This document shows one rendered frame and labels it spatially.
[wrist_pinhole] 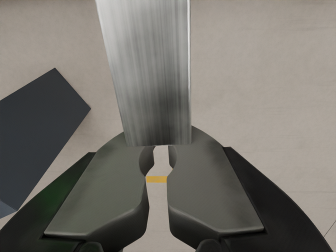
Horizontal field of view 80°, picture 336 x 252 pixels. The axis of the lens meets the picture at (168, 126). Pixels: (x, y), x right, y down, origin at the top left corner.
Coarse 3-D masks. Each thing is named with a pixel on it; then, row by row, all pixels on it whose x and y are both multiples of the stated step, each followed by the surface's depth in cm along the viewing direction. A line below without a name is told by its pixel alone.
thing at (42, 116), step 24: (48, 72) 89; (24, 96) 73; (48, 96) 83; (72, 96) 96; (0, 120) 61; (24, 120) 68; (48, 120) 77; (72, 120) 89; (0, 144) 58; (24, 144) 65; (48, 144) 73; (0, 168) 56; (24, 168) 61; (0, 192) 53; (24, 192) 58; (0, 216) 56
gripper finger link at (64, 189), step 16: (80, 160) 9; (64, 176) 8; (48, 192) 7; (64, 192) 7; (32, 208) 7; (48, 208) 7; (16, 224) 6; (32, 224) 6; (48, 224) 6; (0, 240) 6; (16, 240) 6; (32, 240) 6; (48, 240) 6; (64, 240) 6; (80, 240) 6
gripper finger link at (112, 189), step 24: (120, 144) 9; (96, 168) 8; (120, 168) 8; (144, 168) 10; (72, 192) 7; (96, 192) 7; (120, 192) 7; (144, 192) 7; (72, 216) 6; (96, 216) 6; (120, 216) 6; (144, 216) 7; (96, 240) 6; (120, 240) 7
